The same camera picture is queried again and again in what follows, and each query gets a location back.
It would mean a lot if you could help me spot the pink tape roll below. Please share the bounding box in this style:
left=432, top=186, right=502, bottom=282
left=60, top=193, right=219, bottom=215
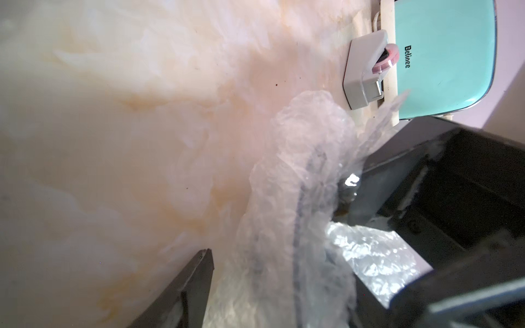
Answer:
left=372, top=44, right=400, bottom=74

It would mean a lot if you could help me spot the grey tape dispenser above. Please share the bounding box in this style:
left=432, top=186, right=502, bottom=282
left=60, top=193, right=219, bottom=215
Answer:
left=343, top=30, right=388, bottom=110

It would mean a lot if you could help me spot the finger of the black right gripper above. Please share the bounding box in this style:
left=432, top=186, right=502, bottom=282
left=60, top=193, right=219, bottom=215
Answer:
left=352, top=230, right=524, bottom=327
left=334, top=117, right=524, bottom=262

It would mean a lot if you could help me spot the mint green toaster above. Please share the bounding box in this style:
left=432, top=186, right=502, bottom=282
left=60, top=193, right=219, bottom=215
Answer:
left=374, top=0, right=497, bottom=120

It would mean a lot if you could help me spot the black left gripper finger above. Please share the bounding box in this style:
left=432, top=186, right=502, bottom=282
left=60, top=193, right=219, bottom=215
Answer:
left=129, top=249, right=215, bottom=328

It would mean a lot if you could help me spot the bubble wrap sheet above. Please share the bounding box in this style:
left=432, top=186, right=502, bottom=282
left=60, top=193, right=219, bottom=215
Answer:
left=204, top=91, right=422, bottom=327

